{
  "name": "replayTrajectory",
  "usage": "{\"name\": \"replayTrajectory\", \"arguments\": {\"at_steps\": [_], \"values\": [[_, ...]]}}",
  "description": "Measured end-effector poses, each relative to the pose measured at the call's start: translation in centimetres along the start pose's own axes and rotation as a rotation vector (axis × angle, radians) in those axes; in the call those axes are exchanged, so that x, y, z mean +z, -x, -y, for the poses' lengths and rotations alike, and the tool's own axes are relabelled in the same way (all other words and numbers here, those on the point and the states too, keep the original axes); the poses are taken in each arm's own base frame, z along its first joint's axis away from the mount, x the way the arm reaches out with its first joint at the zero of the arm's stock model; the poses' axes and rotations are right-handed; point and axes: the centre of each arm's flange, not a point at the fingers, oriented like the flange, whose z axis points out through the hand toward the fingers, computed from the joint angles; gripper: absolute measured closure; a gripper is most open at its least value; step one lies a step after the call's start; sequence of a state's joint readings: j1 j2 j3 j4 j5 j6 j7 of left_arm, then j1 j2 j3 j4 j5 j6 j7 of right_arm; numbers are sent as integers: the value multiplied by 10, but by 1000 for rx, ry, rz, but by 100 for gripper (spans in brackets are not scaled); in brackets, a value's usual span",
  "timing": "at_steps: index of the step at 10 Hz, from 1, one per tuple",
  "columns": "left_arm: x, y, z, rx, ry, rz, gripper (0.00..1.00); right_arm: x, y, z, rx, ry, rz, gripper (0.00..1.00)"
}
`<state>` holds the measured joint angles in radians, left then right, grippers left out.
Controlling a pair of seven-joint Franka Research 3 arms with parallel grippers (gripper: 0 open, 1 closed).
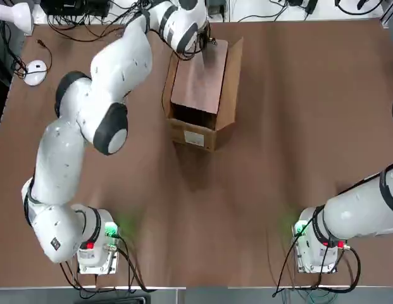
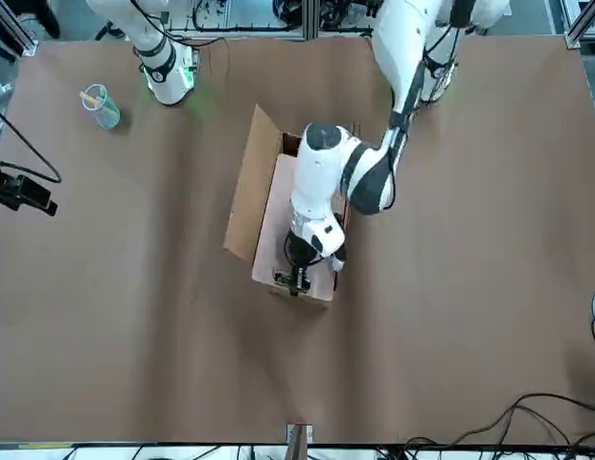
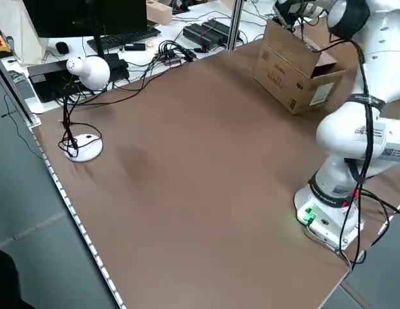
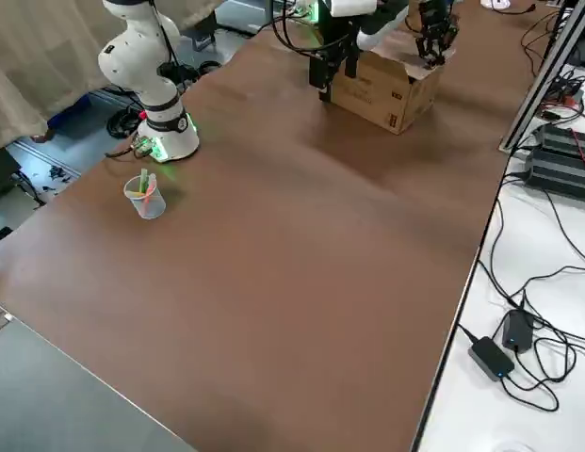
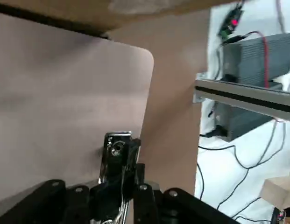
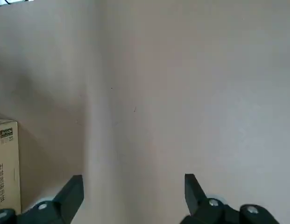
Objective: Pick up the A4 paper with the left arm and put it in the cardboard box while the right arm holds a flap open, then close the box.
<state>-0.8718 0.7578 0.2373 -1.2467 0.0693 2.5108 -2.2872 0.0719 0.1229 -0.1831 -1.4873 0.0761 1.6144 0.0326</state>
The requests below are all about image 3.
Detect white desk lamp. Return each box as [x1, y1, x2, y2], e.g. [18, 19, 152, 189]
[57, 55, 111, 162]

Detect aluminium frame rail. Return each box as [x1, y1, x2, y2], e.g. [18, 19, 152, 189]
[0, 51, 43, 127]

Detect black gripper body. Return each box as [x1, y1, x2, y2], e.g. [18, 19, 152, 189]
[281, 2, 302, 30]

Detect small black box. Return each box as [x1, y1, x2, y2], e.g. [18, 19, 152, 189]
[104, 53, 130, 81]

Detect aluminium frame post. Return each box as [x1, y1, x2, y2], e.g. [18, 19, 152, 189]
[227, 0, 244, 51]

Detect small cable hub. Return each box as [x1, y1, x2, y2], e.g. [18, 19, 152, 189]
[157, 48, 187, 68]

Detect black keyboard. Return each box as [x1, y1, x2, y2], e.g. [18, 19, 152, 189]
[86, 27, 162, 50]

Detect black fabric object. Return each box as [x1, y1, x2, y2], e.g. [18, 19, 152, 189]
[0, 247, 36, 309]

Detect black computer monitor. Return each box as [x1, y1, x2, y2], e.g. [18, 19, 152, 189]
[23, 0, 148, 61]

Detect black power supply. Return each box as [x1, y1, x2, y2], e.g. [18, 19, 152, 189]
[182, 23, 225, 52]
[201, 18, 243, 44]

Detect black flat device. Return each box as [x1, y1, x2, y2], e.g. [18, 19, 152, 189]
[27, 61, 81, 104]

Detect wooden block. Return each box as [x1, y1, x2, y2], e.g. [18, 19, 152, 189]
[146, 0, 173, 26]

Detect brown cardboard box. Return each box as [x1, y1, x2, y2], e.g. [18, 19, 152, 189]
[253, 19, 349, 115]

